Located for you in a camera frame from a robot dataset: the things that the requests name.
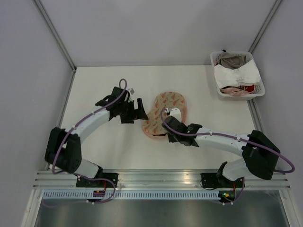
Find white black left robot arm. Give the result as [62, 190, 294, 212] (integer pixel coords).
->
[45, 87, 148, 187]

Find white bra in basket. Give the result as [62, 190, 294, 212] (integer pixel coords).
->
[214, 60, 261, 89]

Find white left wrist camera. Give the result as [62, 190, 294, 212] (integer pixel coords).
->
[128, 88, 134, 95]

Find left aluminium frame post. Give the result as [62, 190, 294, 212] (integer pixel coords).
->
[32, 0, 77, 72]

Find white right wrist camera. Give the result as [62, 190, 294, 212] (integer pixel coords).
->
[165, 107, 183, 122]

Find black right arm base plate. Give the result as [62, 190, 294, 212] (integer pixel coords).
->
[199, 173, 227, 191]

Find white slotted cable duct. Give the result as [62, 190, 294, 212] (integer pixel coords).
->
[43, 190, 219, 200]

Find pink red garments in basket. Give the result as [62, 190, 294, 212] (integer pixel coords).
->
[220, 85, 255, 96]

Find right aluminium frame post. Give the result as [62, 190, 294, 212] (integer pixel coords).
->
[248, 0, 284, 54]

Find grey garment in basket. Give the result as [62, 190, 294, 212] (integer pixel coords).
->
[217, 52, 246, 70]

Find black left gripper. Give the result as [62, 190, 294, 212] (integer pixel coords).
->
[119, 98, 148, 124]

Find white plastic laundry basket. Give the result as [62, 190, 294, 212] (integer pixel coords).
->
[210, 51, 265, 101]

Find aluminium mounting rail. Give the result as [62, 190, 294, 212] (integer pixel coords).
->
[33, 169, 291, 190]

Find floral mesh laundry bag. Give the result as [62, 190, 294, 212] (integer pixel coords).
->
[142, 91, 189, 140]

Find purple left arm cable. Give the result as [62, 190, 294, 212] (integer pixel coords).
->
[42, 78, 130, 209]

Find aluminium frame post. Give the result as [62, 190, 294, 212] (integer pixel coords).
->
[32, 0, 77, 72]
[248, 0, 284, 54]

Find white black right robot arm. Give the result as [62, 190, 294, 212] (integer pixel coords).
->
[162, 116, 280, 188]

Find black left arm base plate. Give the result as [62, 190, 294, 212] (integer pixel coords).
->
[75, 172, 119, 189]

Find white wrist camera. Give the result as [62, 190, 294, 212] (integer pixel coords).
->
[165, 107, 183, 122]
[128, 88, 134, 95]

